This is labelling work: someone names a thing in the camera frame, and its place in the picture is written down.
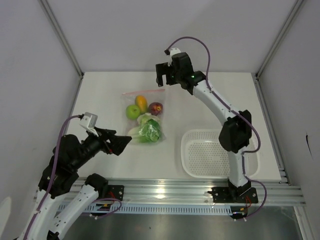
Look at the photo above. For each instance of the white perforated plastic basket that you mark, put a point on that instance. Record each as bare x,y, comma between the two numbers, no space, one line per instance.
202,156

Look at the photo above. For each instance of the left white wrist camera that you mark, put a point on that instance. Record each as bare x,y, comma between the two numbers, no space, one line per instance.
88,122

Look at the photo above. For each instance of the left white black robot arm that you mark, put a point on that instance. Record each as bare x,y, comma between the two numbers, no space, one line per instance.
46,223

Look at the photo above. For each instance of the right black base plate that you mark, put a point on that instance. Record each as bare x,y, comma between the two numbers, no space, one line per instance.
221,195

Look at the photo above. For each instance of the left aluminium frame post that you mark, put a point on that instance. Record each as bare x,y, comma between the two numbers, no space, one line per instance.
53,21

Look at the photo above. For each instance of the yellow orange mango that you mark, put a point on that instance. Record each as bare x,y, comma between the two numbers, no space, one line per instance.
142,103

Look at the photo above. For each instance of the clear pink zip top bag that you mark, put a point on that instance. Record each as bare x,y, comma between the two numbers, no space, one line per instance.
128,98

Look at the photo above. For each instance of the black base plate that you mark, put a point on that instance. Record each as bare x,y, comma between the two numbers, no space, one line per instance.
221,195
115,192

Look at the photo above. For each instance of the green apple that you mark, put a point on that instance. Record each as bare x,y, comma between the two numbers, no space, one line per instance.
132,112

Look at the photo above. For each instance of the right aluminium frame post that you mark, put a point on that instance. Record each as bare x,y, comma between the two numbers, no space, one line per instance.
281,35

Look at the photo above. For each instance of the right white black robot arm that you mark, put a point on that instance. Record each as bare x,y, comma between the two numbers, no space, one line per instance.
236,129

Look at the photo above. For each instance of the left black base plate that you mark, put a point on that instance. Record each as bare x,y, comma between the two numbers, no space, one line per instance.
115,192

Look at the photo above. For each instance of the pale green cabbage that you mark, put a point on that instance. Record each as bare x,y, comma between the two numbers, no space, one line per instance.
142,119

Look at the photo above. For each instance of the aluminium frame post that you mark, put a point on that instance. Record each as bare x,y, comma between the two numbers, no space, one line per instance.
53,21
281,35

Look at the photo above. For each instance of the green lettuce leaf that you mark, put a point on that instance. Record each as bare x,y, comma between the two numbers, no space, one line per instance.
149,132

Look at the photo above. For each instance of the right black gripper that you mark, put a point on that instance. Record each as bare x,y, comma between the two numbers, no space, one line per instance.
161,70

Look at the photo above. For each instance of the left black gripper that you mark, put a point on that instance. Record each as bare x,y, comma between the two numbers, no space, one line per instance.
118,142

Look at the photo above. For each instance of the red apple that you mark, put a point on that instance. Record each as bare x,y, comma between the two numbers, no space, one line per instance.
155,108

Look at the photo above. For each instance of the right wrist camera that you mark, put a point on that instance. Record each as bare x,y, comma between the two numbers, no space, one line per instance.
171,52

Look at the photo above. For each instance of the white slotted cable duct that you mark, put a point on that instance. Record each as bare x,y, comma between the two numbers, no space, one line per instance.
160,209

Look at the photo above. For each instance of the aluminium mounting rail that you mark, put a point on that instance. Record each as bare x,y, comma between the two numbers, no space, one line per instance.
195,192

